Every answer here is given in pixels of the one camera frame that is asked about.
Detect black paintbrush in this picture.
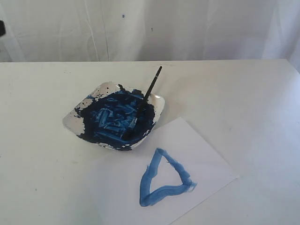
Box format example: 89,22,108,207
121,66,163,140

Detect blue paint stroke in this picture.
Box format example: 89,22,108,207
139,148,197,207

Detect white square plate blue paint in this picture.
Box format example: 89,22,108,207
62,82,165,151

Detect white backdrop curtain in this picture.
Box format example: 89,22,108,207
0,0,300,62

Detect white paper sheet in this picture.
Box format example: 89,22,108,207
87,118,236,225

